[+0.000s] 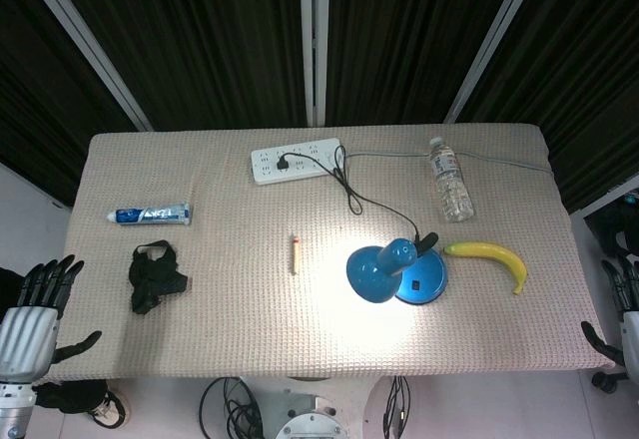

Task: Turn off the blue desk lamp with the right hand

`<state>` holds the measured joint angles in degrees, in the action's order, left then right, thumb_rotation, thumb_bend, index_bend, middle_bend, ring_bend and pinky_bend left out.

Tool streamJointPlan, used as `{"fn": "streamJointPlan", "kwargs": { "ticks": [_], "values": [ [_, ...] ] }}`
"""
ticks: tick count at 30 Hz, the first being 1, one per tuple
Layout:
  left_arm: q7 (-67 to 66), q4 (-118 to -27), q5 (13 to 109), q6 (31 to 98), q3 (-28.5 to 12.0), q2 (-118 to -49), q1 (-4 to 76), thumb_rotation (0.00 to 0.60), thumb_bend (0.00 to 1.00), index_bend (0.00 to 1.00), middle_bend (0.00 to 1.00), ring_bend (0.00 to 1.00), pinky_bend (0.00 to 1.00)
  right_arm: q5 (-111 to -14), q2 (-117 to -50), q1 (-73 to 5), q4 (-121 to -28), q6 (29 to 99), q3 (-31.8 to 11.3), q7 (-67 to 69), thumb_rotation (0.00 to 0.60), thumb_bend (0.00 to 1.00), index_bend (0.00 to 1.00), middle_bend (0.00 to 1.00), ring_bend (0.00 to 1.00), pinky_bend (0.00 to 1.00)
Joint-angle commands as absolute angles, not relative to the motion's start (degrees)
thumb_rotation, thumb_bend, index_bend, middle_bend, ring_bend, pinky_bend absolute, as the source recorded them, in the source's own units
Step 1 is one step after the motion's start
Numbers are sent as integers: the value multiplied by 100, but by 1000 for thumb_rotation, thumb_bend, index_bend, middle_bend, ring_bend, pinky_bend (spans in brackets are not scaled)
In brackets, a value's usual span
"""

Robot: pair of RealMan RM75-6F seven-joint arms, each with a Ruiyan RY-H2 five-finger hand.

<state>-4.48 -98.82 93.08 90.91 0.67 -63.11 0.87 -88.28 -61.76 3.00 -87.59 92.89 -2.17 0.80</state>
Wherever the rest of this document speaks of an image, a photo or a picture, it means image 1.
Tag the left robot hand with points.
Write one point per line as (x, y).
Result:
(27, 334)

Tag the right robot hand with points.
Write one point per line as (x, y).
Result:
(630, 329)

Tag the blue desk lamp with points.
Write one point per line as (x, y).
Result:
(384, 274)

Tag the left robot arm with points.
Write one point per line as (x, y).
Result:
(15, 409)

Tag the white silver robot base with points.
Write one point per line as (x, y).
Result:
(314, 409)

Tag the black device beside table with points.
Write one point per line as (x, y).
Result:
(611, 224)

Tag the black white sneaker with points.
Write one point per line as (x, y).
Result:
(110, 406)

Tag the black crumpled cloth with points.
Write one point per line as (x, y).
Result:
(155, 279)

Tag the yellow banana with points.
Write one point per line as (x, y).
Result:
(504, 254)

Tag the blue white toothpaste tube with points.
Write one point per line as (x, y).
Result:
(150, 214)

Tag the beige waffle tablecloth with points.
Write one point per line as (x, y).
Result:
(249, 319)

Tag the clear plastic water bottle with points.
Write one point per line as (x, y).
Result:
(451, 184)

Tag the small wooden stick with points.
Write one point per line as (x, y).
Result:
(295, 254)

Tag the white power strip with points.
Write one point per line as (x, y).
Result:
(299, 164)

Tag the black pleated curtain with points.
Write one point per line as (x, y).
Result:
(199, 35)

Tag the white frame post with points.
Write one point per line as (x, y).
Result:
(489, 40)
(314, 40)
(85, 40)

